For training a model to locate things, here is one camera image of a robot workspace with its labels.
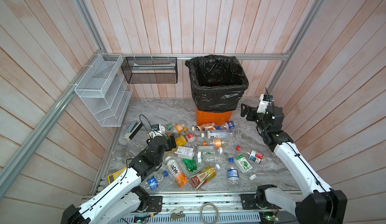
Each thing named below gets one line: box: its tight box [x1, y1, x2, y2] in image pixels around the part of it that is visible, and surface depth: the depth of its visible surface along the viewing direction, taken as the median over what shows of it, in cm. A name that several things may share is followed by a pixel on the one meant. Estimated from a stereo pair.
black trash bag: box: [184, 54, 250, 113], surface depth 87 cm
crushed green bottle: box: [182, 158, 198, 173], surface depth 85 cm
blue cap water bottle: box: [227, 157, 240, 186], surface depth 80 cm
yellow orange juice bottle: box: [174, 134, 187, 149], surface depth 92 cm
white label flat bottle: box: [173, 146, 195, 160], surface depth 86 cm
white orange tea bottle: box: [164, 155, 188, 188], surface depth 81 cm
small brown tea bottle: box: [191, 122, 216, 132], surface depth 100 cm
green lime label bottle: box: [234, 154, 253, 174], surface depth 85 cm
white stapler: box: [123, 120, 144, 141], surface depth 100 cm
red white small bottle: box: [185, 133, 197, 143], surface depth 95 cm
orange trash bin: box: [196, 107, 234, 126], surface depth 100 cm
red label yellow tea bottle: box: [189, 163, 221, 191], surface depth 78 cm
